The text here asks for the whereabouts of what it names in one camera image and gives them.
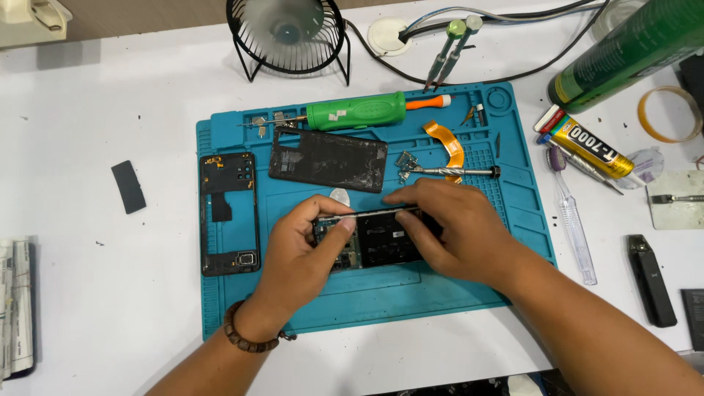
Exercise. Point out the person's left hand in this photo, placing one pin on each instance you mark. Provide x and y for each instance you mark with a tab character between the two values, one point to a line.
294	264

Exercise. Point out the person's right hand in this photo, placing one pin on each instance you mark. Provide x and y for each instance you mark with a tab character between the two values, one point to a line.
467	236

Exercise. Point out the black smartphone body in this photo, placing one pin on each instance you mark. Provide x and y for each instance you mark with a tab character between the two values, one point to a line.
382	242

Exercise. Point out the silver precision screwdriver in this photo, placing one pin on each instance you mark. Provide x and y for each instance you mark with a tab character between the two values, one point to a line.
456	171

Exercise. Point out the white triangular opening pick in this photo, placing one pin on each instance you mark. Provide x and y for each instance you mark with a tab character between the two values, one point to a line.
340	196

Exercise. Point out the small black blade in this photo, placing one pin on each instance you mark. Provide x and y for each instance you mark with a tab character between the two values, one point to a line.
498	146

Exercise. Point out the blue silicone repair mat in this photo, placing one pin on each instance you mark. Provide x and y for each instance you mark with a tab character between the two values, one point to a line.
385	297

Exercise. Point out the small metal phone parts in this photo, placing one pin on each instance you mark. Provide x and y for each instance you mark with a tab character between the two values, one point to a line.
406	161

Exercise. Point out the clear toothbrush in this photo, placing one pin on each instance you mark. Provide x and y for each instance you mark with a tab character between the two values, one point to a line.
572	220

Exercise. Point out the black phone back cover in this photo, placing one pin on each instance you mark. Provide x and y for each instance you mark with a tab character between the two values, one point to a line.
330	159

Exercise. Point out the grey metal pen tool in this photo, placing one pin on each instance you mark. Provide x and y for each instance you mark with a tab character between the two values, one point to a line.
591	171

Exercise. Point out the yellow glue tube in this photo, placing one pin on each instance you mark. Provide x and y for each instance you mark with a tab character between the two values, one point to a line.
588	146

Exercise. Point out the green electric screwdriver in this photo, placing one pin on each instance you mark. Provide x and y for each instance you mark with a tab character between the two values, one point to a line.
357	110

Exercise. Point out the black rectangular foam pad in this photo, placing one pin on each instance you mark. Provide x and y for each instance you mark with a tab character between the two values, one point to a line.
128	187

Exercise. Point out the green-capped precision screwdriver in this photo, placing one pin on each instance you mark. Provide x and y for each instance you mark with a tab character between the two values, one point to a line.
443	55

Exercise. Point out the white-capped precision screwdriver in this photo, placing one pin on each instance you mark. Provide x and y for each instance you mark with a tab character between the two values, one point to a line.
457	52

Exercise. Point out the black vape device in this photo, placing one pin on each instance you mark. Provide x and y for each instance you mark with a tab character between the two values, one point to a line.
652	280

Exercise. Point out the clear round plastic disc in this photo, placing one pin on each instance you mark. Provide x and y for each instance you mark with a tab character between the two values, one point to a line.
649	162

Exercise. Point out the white rectangular plate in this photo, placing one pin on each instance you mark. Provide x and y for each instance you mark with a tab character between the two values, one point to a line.
676	217

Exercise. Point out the clear adhesive tape roll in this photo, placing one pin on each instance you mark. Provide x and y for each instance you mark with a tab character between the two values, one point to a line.
648	127

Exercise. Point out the silver tool with black tip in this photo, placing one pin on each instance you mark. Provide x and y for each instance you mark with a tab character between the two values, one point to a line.
679	198

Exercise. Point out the black desk fan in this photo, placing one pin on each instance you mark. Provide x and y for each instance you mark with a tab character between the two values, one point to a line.
286	33

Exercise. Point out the black flat battery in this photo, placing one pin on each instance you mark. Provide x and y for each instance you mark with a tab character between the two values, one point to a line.
694	319

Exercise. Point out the green spray can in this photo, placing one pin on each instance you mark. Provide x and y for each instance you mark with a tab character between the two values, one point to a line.
627	52

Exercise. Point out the clear plastic container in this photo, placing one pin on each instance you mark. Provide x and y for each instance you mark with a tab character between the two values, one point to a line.
616	14

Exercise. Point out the black box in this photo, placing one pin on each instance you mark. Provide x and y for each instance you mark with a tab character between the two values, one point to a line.
694	82

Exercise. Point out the beige plastic device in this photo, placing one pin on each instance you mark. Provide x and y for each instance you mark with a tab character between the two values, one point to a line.
30	19

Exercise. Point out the black phone middle frame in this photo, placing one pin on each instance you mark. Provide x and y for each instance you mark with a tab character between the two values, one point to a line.
208	220

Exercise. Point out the small silver metal bracket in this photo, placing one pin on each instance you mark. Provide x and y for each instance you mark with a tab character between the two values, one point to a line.
280	119
260	125

